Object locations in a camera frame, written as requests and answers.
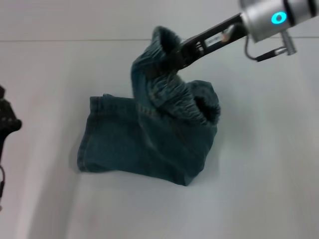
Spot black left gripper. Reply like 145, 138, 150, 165
0, 84, 23, 160

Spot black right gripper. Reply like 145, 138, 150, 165
170, 12, 248, 72

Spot blue denim shorts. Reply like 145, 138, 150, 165
75, 24, 223, 188

